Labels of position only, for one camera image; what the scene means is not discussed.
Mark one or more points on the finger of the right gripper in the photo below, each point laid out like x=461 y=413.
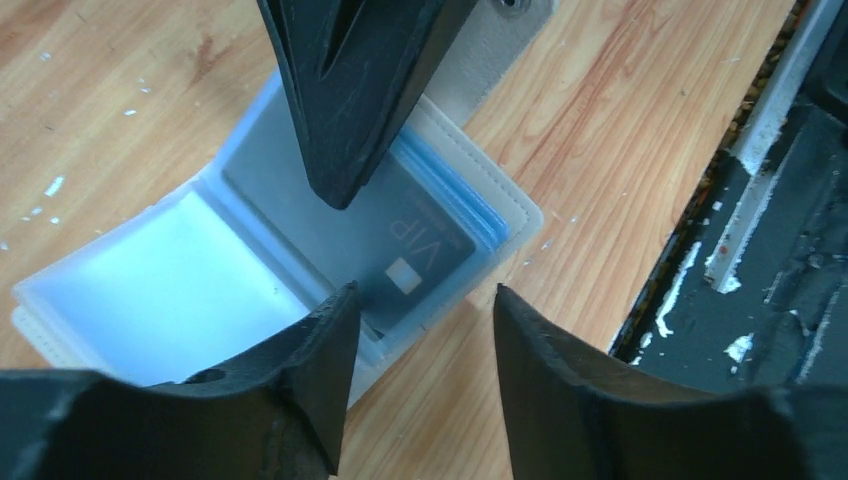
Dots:
x=352 y=73

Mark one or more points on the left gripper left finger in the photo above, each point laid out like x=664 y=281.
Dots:
x=274 y=411

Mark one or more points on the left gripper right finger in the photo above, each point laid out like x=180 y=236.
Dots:
x=573 y=412

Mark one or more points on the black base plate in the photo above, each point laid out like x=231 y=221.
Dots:
x=752 y=286

